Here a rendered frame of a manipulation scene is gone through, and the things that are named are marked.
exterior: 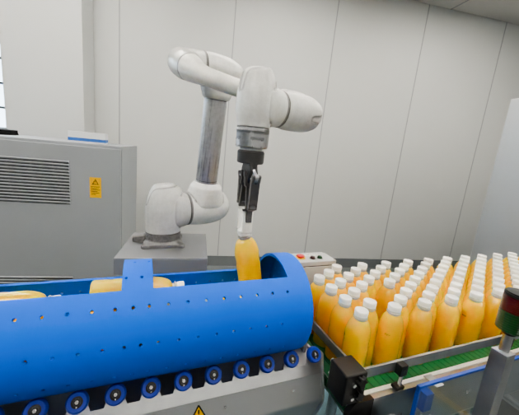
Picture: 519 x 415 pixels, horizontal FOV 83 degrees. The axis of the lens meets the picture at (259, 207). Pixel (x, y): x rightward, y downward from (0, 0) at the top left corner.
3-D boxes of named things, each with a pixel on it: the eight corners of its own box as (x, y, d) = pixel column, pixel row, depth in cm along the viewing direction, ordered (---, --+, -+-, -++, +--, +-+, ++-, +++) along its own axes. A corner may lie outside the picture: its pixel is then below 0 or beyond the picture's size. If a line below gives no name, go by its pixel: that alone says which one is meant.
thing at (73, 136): (72, 141, 221) (71, 130, 219) (108, 144, 229) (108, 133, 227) (68, 141, 210) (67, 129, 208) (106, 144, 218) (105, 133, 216)
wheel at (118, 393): (105, 384, 67) (105, 385, 66) (127, 380, 69) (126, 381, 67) (104, 408, 66) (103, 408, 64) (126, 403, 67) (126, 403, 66)
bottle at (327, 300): (334, 348, 99) (343, 298, 95) (313, 345, 99) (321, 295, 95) (331, 335, 105) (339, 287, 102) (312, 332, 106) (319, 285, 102)
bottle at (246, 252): (250, 300, 86) (243, 242, 81) (236, 291, 91) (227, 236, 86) (267, 289, 91) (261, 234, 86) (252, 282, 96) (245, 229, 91)
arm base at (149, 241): (133, 237, 140) (133, 226, 139) (181, 235, 147) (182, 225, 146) (130, 249, 123) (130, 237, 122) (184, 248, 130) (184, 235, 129)
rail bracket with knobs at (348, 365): (321, 384, 83) (326, 353, 81) (342, 380, 86) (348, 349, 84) (343, 415, 74) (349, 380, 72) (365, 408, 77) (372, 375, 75)
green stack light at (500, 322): (488, 323, 75) (493, 305, 74) (503, 319, 77) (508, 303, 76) (516, 339, 69) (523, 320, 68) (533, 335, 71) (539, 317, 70)
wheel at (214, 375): (203, 366, 76) (204, 366, 74) (220, 363, 77) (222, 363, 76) (204, 386, 74) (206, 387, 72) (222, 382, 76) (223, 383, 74)
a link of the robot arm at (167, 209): (140, 227, 136) (140, 180, 132) (178, 224, 147) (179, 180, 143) (150, 237, 123) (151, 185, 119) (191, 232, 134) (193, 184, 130)
